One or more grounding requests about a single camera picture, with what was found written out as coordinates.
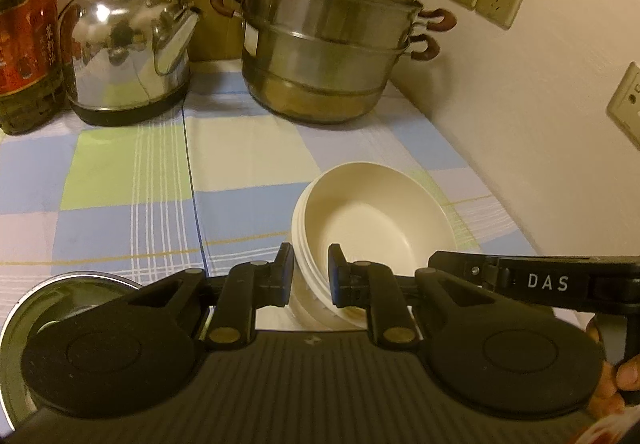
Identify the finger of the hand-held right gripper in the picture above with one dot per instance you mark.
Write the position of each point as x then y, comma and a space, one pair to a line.
450, 266

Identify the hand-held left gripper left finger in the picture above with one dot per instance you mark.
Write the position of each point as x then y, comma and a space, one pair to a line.
286, 274

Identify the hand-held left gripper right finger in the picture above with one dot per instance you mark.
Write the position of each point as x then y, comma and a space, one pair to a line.
334, 274

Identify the cream plastic bowl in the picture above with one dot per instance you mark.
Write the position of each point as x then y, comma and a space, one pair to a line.
380, 224

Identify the steel bowl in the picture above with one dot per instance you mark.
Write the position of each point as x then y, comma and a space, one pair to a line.
65, 295

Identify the person's right hand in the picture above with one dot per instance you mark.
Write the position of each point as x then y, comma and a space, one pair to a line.
630, 374

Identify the red and white cloth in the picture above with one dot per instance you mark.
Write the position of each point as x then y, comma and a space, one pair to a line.
615, 431

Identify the checked tablecloth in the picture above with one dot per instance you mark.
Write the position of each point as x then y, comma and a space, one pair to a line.
125, 184

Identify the steel steamer pot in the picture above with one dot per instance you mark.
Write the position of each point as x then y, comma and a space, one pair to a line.
325, 49

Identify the steel kettle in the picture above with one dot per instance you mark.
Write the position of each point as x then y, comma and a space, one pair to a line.
115, 54

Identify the cooking oil bottle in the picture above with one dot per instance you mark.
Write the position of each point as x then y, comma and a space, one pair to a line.
30, 49

